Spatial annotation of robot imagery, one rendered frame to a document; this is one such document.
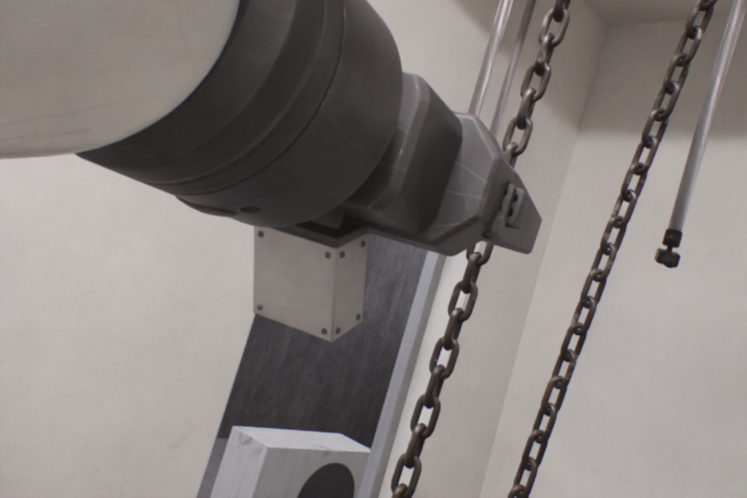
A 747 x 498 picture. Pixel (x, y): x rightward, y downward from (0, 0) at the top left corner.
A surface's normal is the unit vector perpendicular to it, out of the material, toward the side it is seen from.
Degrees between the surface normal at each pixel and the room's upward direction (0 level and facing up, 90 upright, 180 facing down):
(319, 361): 90
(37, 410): 90
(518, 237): 92
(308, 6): 81
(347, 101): 97
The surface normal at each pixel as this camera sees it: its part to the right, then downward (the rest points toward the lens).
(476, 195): -0.41, -0.22
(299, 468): 0.70, 0.14
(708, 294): -0.66, -0.26
